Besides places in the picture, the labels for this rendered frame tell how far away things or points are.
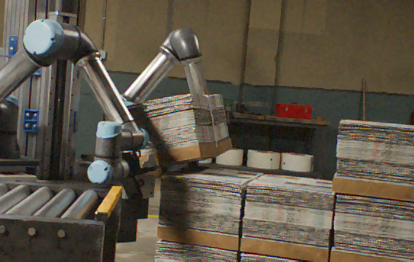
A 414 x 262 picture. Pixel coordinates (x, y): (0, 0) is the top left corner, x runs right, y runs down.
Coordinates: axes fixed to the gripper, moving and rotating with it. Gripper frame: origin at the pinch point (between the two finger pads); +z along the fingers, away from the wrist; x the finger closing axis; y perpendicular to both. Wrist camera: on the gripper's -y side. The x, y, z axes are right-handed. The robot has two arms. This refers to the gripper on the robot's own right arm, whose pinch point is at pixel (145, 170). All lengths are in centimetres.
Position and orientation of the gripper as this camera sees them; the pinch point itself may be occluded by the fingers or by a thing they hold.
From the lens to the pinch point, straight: 241.4
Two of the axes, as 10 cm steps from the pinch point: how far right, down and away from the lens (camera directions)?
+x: -9.3, 1.9, 3.2
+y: -1.9, -9.8, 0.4
